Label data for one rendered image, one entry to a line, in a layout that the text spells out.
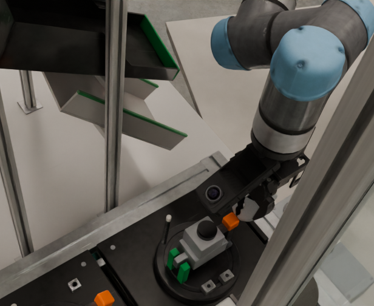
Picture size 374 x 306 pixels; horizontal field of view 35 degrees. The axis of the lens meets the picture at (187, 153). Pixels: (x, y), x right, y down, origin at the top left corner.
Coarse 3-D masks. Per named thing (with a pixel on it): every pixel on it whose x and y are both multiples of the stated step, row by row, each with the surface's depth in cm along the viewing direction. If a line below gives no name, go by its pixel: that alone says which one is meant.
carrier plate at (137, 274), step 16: (192, 192) 104; (160, 208) 102; (176, 208) 102; (192, 208) 102; (144, 224) 100; (160, 224) 100; (176, 224) 100; (240, 224) 102; (112, 240) 97; (128, 240) 97; (144, 240) 98; (240, 240) 100; (256, 240) 100; (112, 256) 95; (128, 256) 96; (144, 256) 96; (240, 256) 98; (256, 256) 99; (112, 272) 95; (128, 272) 94; (144, 272) 94; (240, 272) 96; (128, 288) 93; (144, 288) 93; (160, 288) 93; (240, 288) 95; (144, 304) 91; (160, 304) 92; (176, 304) 92; (208, 304) 93
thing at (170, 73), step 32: (0, 0) 70; (32, 0) 82; (64, 0) 85; (0, 32) 71; (32, 32) 70; (64, 32) 72; (96, 32) 75; (128, 32) 92; (0, 64) 72; (32, 64) 74; (64, 64) 77; (96, 64) 79; (128, 64) 82; (160, 64) 91
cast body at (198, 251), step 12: (192, 228) 87; (204, 228) 86; (216, 228) 86; (180, 240) 89; (192, 240) 86; (204, 240) 86; (216, 240) 86; (180, 252) 91; (192, 252) 88; (204, 252) 86; (216, 252) 90; (180, 264) 89; (192, 264) 89
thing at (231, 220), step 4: (232, 212) 91; (228, 216) 90; (232, 216) 90; (224, 220) 90; (228, 220) 90; (232, 220) 90; (236, 220) 90; (220, 224) 91; (224, 224) 91; (228, 224) 89; (232, 224) 89; (236, 224) 90; (220, 228) 90; (224, 228) 90; (228, 228) 90; (232, 228) 90; (224, 232) 90; (228, 232) 92; (232, 232) 93; (228, 236) 93; (228, 240) 95
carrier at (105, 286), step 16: (80, 256) 95; (48, 272) 93; (64, 272) 93; (80, 272) 93; (96, 272) 94; (32, 288) 91; (48, 288) 91; (64, 288) 91; (80, 288) 92; (96, 288) 92; (112, 288) 92; (0, 304) 89; (16, 304) 89; (32, 304) 89; (48, 304) 88; (64, 304) 88; (80, 304) 90; (112, 304) 91
